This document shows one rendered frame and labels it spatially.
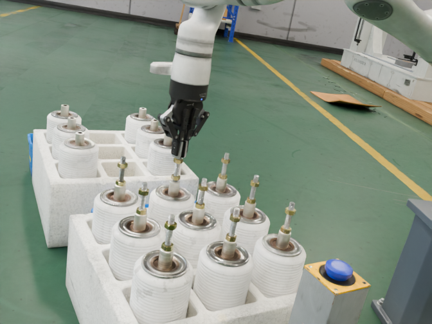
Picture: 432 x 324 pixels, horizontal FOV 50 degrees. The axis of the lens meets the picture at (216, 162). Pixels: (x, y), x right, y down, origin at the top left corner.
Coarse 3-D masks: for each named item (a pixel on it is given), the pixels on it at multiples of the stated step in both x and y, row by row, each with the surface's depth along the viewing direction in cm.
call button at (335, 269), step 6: (330, 264) 67; (336, 264) 67; (342, 264) 67; (348, 264) 67; (330, 270) 65; (336, 270) 65; (342, 270) 66; (348, 270) 66; (330, 276) 66; (336, 276) 65; (342, 276) 65; (348, 276) 65
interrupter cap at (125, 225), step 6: (132, 216) 85; (120, 222) 82; (126, 222) 83; (132, 222) 84; (150, 222) 84; (156, 222) 84; (120, 228) 80; (126, 228) 81; (132, 228) 82; (150, 228) 83; (156, 228) 83; (126, 234) 79; (132, 234) 80; (138, 234) 80; (144, 234) 80; (150, 234) 81; (156, 234) 81
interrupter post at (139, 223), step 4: (136, 216) 81; (140, 216) 81; (144, 216) 81; (136, 220) 81; (140, 220) 81; (144, 220) 81; (136, 224) 81; (140, 224) 81; (144, 224) 82; (136, 228) 82; (140, 228) 81; (144, 228) 82
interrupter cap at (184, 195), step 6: (162, 186) 100; (168, 186) 100; (180, 186) 101; (156, 192) 96; (162, 192) 97; (180, 192) 99; (186, 192) 99; (162, 198) 95; (168, 198) 95; (174, 198) 95; (180, 198) 96; (186, 198) 96
